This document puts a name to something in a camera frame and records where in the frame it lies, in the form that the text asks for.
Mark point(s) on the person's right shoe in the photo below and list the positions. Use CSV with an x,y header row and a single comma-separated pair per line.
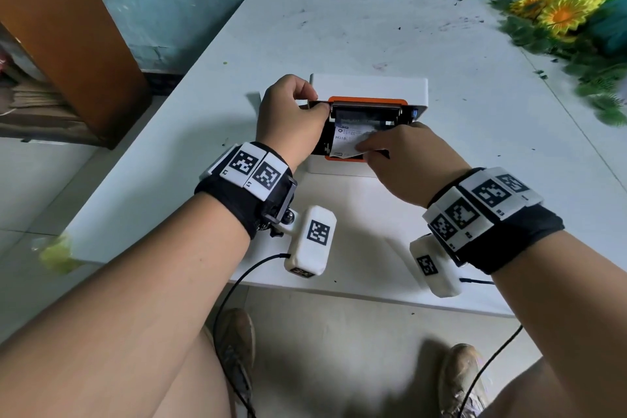
x,y
460,378

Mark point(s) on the person's right forearm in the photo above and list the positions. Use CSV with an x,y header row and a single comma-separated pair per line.
x,y
568,324

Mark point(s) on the bunch of artificial sunflowers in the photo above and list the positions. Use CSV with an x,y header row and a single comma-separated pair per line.
x,y
563,16

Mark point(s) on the person's left shoe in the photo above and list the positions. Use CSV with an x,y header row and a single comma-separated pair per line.
x,y
237,349

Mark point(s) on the person's left forearm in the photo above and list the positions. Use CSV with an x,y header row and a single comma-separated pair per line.
x,y
127,310

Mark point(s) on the person's right hand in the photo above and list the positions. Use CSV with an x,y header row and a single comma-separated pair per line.
x,y
416,163

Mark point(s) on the white label printer orange trim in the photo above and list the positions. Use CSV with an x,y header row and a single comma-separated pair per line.
x,y
372,87

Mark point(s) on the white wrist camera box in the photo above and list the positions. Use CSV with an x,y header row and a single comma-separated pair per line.
x,y
313,246
438,270

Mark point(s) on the person's shoe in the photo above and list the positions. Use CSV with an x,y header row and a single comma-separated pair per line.
x,y
237,349
460,378

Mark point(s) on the person's left hand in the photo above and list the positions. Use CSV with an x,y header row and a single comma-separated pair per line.
x,y
281,119

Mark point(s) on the person's left thumb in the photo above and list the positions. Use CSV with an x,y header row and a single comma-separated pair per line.
x,y
318,110

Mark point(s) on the stack of cardboard sheets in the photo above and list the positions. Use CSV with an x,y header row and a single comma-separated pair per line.
x,y
34,99

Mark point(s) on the white printed paper label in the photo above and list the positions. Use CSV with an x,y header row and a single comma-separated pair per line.
x,y
343,141

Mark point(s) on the person's right leg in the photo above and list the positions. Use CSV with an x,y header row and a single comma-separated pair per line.
x,y
519,393

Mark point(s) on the brown wooden cabinet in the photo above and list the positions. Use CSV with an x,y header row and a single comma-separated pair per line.
x,y
73,30

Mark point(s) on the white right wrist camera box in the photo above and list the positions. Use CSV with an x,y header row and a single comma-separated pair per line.
x,y
438,270

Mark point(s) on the person's right thumb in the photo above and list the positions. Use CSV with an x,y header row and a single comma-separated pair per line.
x,y
374,141

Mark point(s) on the yellow-green table corner guard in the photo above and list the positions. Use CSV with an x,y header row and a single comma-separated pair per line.
x,y
59,253

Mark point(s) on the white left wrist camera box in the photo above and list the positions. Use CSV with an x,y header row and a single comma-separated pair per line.
x,y
313,246

